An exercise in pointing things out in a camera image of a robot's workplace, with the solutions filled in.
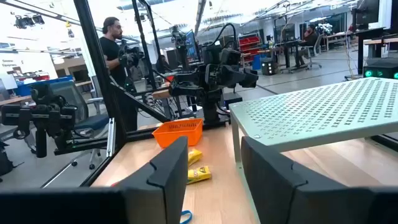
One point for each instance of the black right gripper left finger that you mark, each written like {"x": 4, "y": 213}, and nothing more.
{"x": 161, "y": 186}

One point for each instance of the person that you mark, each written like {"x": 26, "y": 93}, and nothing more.
{"x": 110, "y": 53}
{"x": 309, "y": 37}
{"x": 161, "y": 63}

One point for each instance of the blue elastic band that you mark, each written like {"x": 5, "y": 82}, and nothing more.
{"x": 186, "y": 216}

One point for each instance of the black box green lights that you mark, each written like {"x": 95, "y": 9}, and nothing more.
{"x": 381, "y": 70}

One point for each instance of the red storage bin rack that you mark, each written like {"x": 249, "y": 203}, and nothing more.
{"x": 248, "y": 42}

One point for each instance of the black computer monitor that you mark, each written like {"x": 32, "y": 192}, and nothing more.
{"x": 367, "y": 12}

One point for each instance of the silver aluminium bracket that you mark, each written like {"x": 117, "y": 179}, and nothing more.
{"x": 111, "y": 137}

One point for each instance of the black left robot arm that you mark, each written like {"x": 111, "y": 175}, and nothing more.
{"x": 211, "y": 109}

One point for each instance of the green perforated metal shelf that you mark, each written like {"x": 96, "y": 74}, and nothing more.
{"x": 311, "y": 115}

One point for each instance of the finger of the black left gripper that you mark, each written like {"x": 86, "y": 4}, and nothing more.
{"x": 244, "y": 78}
{"x": 186, "y": 89}

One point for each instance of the orange plastic basket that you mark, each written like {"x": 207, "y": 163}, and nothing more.
{"x": 177, "y": 132}

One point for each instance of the black aluminium table frame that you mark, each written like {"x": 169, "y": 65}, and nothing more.
{"x": 93, "y": 46}

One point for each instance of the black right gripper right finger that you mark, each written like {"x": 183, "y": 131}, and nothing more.
{"x": 280, "y": 193}

